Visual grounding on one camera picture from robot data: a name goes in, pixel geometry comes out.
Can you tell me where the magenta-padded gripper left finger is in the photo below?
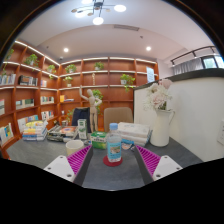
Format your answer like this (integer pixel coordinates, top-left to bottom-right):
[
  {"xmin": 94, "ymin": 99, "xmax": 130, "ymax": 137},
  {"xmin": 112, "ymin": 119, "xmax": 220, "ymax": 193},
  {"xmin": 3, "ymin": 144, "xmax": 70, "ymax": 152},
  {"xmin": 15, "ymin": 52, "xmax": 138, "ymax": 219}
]
[{"xmin": 43, "ymin": 144, "xmax": 94, "ymax": 187}]

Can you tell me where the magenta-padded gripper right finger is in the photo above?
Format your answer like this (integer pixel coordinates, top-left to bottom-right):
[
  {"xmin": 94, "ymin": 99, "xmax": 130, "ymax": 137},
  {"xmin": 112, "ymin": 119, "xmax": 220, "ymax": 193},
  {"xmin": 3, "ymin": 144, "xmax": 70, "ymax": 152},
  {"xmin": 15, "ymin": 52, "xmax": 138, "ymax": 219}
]
[{"xmin": 133, "ymin": 144, "xmax": 184, "ymax": 186}]

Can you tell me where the clear blue-capped water bottle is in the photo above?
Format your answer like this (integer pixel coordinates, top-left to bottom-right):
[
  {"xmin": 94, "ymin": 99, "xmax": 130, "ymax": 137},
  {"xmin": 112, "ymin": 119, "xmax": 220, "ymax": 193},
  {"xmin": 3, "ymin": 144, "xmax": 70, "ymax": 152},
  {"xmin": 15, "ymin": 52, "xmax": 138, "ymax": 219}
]
[{"xmin": 106, "ymin": 122, "xmax": 123, "ymax": 164}]

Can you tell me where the cream cylindrical cup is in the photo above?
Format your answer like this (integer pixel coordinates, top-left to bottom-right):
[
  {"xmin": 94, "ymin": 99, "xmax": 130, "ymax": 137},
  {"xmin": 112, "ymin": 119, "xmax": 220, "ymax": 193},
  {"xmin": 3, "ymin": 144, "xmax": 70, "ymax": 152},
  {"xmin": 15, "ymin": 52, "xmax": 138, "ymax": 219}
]
[{"xmin": 65, "ymin": 139, "xmax": 85, "ymax": 158}]

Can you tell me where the dark magazine stack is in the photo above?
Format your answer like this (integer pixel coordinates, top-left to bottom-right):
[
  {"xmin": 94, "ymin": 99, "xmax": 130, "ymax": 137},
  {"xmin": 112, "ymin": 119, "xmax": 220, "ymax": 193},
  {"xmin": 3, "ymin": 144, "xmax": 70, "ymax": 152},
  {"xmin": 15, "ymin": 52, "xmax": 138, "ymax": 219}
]
[{"xmin": 46, "ymin": 125, "xmax": 79, "ymax": 143}]

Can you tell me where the white pitcher vase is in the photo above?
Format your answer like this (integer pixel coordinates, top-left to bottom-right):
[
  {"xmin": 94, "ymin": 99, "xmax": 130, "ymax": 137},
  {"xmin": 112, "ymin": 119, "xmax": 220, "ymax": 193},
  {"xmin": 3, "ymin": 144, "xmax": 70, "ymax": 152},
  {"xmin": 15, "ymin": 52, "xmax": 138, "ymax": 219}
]
[{"xmin": 149, "ymin": 108, "xmax": 176, "ymax": 148}]

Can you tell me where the blue book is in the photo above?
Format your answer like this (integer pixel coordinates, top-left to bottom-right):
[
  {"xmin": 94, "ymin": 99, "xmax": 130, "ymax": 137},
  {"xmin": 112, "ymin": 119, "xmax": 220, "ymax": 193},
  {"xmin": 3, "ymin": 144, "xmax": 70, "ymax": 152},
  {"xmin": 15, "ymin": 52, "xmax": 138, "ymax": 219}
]
[{"xmin": 121, "ymin": 138, "xmax": 146, "ymax": 148}]

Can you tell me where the small snack packet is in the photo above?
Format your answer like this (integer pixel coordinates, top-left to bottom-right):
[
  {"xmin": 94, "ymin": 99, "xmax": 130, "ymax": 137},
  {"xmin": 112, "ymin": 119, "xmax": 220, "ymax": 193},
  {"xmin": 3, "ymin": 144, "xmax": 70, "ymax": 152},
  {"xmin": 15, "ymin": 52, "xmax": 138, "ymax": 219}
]
[{"xmin": 121, "ymin": 142, "xmax": 135, "ymax": 150}]

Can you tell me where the tall green white carton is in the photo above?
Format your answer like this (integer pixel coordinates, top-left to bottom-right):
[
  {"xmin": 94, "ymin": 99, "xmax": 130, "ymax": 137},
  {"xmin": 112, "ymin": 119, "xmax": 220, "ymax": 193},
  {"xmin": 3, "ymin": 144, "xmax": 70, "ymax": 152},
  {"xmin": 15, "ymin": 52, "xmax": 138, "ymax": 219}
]
[{"xmin": 77, "ymin": 118, "xmax": 88, "ymax": 140}]

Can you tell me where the green and white box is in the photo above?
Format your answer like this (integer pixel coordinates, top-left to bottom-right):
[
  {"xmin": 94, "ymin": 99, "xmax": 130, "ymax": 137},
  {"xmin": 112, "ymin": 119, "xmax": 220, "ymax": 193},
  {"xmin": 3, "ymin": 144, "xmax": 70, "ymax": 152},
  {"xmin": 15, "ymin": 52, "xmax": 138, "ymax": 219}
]
[{"xmin": 90, "ymin": 131, "xmax": 108, "ymax": 150}]

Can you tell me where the wooden artist mannequin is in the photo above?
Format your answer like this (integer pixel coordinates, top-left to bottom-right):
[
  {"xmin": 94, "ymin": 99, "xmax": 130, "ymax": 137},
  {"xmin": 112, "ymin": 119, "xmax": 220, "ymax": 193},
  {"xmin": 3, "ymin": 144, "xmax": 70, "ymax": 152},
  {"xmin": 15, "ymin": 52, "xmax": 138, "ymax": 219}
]
[{"xmin": 78, "ymin": 85, "xmax": 103, "ymax": 133}]

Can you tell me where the beige chair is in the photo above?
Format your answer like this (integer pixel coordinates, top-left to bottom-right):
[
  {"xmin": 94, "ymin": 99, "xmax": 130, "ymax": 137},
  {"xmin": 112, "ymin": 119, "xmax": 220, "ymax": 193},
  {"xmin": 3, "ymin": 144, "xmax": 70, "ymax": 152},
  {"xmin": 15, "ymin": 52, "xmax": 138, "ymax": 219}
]
[{"xmin": 103, "ymin": 106, "xmax": 134, "ymax": 133}]

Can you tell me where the wooden shelf unit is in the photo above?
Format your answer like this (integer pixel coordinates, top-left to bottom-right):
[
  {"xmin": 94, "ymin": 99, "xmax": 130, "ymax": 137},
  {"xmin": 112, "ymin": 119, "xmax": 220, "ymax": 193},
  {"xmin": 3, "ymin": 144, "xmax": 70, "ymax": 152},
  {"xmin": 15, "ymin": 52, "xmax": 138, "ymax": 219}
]
[{"xmin": 0, "ymin": 39, "xmax": 160, "ymax": 148}]

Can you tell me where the grey curtain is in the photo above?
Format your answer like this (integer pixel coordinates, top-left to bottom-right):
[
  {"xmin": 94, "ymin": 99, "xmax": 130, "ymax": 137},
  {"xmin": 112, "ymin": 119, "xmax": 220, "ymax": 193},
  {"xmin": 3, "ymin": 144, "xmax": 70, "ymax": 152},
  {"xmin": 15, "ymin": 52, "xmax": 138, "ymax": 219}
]
[{"xmin": 173, "ymin": 59, "xmax": 205, "ymax": 76}]

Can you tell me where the ceiling air vent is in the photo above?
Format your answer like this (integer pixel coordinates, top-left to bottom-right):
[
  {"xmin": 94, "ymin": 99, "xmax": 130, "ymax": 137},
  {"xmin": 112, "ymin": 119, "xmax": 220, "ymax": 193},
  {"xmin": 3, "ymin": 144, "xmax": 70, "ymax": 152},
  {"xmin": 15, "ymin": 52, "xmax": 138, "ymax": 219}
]
[{"xmin": 113, "ymin": 23, "xmax": 140, "ymax": 32}]

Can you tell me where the branched ceiling lamp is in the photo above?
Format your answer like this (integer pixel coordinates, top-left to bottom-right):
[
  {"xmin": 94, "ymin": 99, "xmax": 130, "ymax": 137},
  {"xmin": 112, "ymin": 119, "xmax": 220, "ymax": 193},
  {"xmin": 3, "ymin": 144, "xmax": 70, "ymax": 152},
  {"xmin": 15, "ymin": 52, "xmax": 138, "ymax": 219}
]
[{"xmin": 70, "ymin": 0, "xmax": 128, "ymax": 26}]

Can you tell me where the black track light rail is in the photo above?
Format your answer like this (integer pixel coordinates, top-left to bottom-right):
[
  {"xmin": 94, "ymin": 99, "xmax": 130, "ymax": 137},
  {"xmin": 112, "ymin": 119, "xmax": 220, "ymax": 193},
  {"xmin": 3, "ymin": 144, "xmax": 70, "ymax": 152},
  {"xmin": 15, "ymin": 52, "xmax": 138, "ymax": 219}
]
[{"xmin": 169, "ymin": 45, "xmax": 219, "ymax": 66}]

